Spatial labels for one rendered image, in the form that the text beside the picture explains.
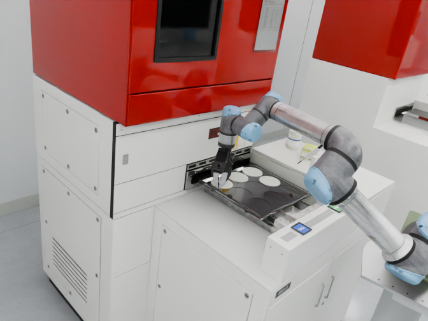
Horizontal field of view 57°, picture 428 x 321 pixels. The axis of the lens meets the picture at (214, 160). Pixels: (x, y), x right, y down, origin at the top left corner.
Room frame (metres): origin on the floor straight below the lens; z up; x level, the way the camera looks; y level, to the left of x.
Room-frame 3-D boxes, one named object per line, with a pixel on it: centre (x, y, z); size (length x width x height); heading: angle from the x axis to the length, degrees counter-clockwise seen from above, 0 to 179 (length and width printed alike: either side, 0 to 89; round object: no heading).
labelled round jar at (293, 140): (1.98, -0.41, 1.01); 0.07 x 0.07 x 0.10
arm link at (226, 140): (1.52, -0.04, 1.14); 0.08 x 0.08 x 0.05
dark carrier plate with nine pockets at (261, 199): (1.58, -0.20, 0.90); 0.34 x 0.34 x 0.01; 49
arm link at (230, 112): (1.52, -0.04, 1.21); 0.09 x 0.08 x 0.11; 41
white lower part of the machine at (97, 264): (1.81, 0.35, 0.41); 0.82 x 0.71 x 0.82; 139
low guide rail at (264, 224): (1.45, -0.17, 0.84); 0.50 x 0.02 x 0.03; 49
